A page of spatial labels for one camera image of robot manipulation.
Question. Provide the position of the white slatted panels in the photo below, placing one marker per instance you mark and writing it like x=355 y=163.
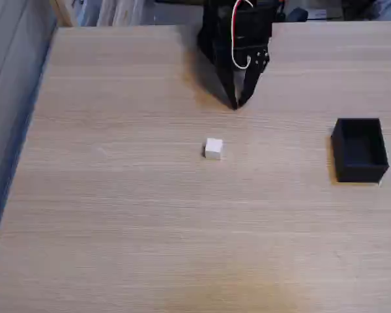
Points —
x=120 y=13

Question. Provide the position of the dark blue rounded object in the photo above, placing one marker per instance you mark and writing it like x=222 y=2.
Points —
x=298 y=15

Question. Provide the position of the black open box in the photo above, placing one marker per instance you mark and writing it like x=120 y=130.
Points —
x=360 y=163

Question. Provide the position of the light wooden post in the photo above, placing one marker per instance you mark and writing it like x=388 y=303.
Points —
x=63 y=13

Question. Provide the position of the black device with orange part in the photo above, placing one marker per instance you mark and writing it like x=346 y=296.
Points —
x=280 y=13

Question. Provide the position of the white block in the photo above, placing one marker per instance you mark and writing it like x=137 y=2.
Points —
x=213 y=149

